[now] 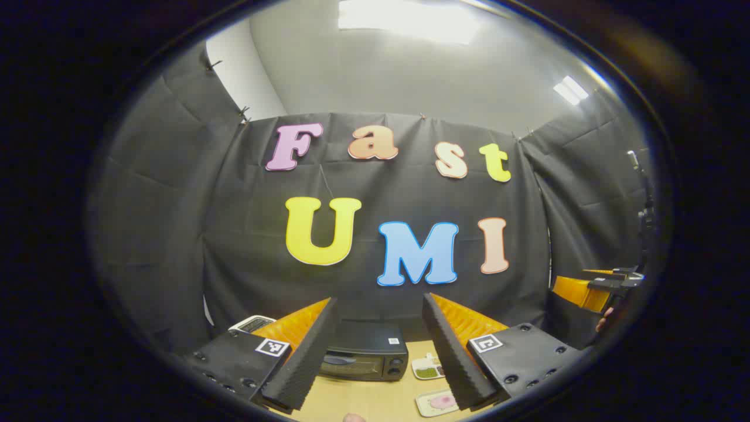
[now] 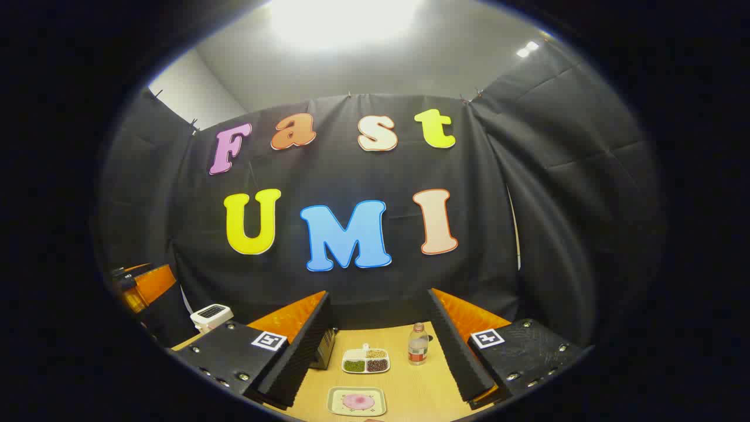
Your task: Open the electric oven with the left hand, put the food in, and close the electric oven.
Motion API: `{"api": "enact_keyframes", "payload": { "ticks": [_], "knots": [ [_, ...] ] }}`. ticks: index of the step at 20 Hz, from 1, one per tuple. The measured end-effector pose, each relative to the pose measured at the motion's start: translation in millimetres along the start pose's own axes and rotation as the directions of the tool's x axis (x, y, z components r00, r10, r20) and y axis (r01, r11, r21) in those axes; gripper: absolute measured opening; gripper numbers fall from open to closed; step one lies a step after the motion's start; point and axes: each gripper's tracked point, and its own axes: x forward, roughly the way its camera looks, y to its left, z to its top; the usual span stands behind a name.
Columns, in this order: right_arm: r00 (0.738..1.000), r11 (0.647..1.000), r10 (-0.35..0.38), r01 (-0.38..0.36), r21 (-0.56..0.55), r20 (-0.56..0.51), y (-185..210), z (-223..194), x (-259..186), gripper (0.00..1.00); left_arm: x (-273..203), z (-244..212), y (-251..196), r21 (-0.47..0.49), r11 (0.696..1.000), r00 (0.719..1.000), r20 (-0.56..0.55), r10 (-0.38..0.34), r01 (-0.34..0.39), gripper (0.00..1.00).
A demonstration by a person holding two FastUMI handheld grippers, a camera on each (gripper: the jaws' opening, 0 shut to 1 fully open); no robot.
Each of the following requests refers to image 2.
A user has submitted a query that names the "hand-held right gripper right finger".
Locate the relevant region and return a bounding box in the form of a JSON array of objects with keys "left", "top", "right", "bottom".
[{"left": 427, "top": 288, "right": 587, "bottom": 404}]

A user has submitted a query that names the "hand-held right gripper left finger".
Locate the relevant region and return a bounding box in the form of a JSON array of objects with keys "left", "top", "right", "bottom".
[{"left": 170, "top": 291, "right": 336, "bottom": 411}]

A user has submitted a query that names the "black electric oven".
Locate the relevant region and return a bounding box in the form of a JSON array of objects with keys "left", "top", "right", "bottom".
[{"left": 311, "top": 328, "right": 338, "bottom": 370}]

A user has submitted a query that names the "square cream plate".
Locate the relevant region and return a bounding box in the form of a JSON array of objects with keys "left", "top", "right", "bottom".
[{"left": 327, "top": 386, "right": 387, "bottom": 417}]

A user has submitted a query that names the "clear plastic water bottle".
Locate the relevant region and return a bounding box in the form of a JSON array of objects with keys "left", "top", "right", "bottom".
[{"left": 408, "top": 322, "right": 429, "bottom": 366}]

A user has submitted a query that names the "white toaster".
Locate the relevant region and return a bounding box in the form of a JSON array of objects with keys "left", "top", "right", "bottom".
[{"left": 190, "top": 304, "right": 234, "bottom": 334}]

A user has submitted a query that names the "divided white tray of beans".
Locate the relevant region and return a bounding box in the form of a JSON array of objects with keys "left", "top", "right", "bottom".
[{"left": 342, "top": 344, "right": 391, "bottom": 375}]

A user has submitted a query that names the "black backdrop cloth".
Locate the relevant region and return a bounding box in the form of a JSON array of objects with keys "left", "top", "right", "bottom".
[{"left": 97, "top": 41, "right": 666, "bottom": 352}]

